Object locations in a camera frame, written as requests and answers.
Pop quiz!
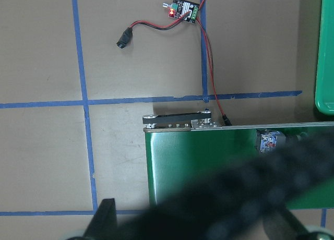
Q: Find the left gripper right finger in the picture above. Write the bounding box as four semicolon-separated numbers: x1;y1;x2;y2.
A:
263;207;313;239

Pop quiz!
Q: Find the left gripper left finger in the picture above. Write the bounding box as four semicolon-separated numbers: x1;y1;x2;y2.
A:
82;198;116;239

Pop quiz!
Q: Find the green push button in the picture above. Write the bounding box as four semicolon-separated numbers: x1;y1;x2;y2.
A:
255;128;308;153

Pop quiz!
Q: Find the green conveyor belt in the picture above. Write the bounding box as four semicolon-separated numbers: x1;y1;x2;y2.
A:
142;111;333;205

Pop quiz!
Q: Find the green plastic tray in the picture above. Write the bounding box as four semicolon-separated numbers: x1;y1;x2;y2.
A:
315;0;333;116

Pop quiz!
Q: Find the black barrel connector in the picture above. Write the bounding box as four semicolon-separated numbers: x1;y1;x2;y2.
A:
116;27;133;49

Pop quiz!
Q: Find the motor controller board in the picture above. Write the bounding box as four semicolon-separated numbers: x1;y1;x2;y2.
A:
162;0;200;24

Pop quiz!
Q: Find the red black wire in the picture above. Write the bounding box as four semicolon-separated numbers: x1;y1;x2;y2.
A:
130;0;233;126

